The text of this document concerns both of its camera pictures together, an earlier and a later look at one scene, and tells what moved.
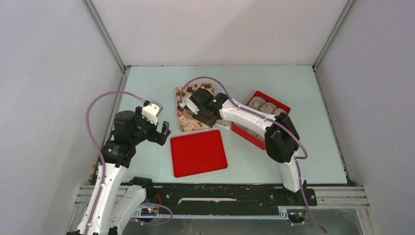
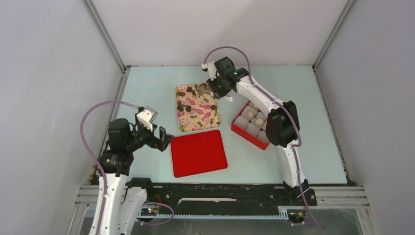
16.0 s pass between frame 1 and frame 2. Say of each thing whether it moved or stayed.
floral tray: stayed
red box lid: stayed
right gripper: moved
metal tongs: moved
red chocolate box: stayed
